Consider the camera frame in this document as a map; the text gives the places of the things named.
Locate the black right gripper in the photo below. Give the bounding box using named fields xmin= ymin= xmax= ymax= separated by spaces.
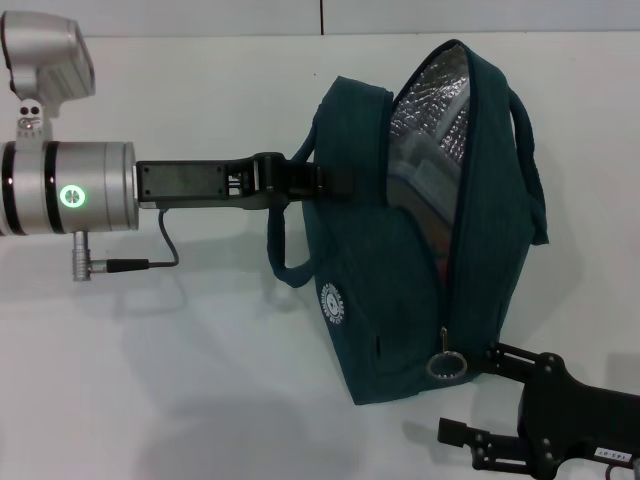
xmin=437 ymin=342 xmax=640 ymax=474

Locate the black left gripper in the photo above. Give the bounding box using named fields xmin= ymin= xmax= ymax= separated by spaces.
xmin=134 ymin=151 xmax=357 ymax=212

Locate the clear blue-rimmed food container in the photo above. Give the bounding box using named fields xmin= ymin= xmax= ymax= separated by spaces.
xmin=387 ymin=134 xmax=471 ymax=236

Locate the dark teal insulated lunch bag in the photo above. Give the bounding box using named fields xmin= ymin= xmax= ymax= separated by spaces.
xmin=266 ymin=39 xmax=551 ymax=407

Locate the right gripper cable with plug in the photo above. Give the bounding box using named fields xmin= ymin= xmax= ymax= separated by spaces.
xmin=602 ymin=462 xmax=640 ymax=480

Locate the gripper cable with plug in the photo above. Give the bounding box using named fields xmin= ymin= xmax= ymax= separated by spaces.
xmin=602 ymin=462 xmax=640 ymax=480
xmin=72 ymin=209 xmax=181 ymax=282

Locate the left gripper cable with plug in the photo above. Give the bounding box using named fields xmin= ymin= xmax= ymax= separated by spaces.
xmin=72 ymin=209 xmax=181 ymax=282

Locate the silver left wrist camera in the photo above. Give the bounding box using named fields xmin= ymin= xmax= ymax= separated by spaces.
xmin=0 ymin=10 xmax=97 ymax=144

